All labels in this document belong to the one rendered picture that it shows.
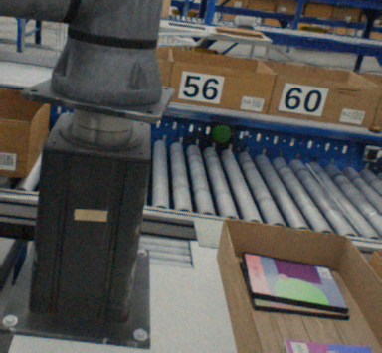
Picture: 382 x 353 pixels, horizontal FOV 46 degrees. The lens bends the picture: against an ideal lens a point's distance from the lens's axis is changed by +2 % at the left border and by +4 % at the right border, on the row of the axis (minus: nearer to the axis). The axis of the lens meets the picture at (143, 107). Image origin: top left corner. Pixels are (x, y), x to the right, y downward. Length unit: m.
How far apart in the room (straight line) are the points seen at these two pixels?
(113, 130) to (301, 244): 0.57
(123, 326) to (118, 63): 0.47
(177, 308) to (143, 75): 0.48
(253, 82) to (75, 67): 1.13
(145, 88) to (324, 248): 0.63
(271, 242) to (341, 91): 0.88
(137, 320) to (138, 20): 0.53
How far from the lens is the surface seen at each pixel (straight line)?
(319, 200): 1.54
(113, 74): 0.67
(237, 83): 1.72
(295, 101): 1.79
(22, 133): 1.27
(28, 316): 0.89
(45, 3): 0.64
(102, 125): 0.72
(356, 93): 1.86
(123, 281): 0.83
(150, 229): 1.24
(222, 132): 1.69
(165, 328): 0.90
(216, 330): 0.93
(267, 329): 0.95
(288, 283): 1.04
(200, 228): 1.18
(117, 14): 0.66
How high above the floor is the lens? 1.36
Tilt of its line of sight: 17 degrees down
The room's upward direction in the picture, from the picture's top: 8 degrees clockwise
